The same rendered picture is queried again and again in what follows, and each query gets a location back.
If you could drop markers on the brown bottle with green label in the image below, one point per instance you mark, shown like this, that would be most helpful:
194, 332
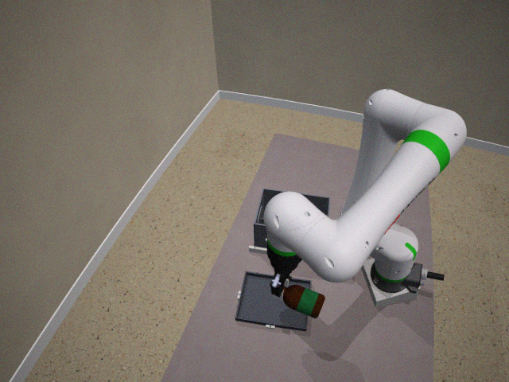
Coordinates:
303, 300

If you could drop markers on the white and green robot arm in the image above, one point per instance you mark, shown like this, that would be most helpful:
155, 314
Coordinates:
337, 249

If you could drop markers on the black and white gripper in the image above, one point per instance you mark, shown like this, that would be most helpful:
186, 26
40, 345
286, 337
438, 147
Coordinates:
281, 280

